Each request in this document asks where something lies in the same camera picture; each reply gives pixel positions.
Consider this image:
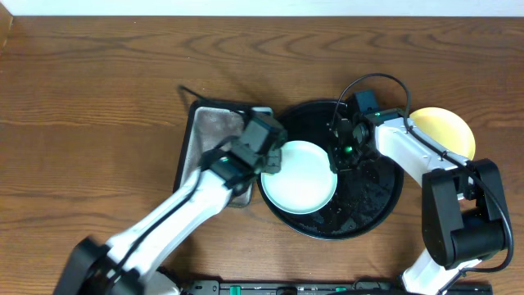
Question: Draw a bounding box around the yellow plate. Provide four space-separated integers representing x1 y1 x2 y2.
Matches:
409 107 476 160

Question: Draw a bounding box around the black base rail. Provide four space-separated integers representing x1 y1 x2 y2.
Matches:
179 279 495 295

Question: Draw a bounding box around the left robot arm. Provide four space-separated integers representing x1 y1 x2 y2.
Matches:
53 136 283 294

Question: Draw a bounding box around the light blue streaked plate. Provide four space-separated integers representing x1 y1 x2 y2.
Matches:
260 140 337 215

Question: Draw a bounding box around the black rectangular soapy tray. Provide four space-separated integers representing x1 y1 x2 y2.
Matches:
173 101 273 192

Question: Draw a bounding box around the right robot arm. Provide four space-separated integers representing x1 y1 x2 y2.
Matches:
328 109 515 294

